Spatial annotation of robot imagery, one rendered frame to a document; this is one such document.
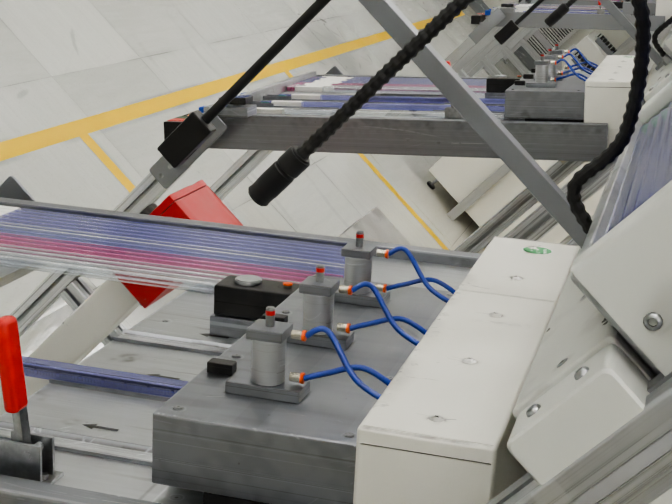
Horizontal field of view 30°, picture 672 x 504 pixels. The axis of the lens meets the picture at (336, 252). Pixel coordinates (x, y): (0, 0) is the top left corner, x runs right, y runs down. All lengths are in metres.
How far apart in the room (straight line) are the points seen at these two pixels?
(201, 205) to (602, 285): 1.28
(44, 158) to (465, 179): 2.58
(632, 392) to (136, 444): 0.38
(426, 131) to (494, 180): 3.30
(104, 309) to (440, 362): 1.17
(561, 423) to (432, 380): 0.18
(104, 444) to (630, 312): 0.40
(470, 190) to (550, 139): 3.40
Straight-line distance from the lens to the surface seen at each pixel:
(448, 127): 2.13
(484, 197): 5.50
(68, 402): 0.96
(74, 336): 1.98
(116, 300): 1.93
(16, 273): 1.30
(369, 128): 2.16
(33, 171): 3.25
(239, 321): 1.09
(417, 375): 0.80
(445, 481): 0.71
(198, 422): 0.77
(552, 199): 0.92
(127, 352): 1.06
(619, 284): 0.63
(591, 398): 0.62
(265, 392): 0.80
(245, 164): 3.01
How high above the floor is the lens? 1.54
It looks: 21 degrees down
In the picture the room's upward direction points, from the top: 48 degrees clockwise
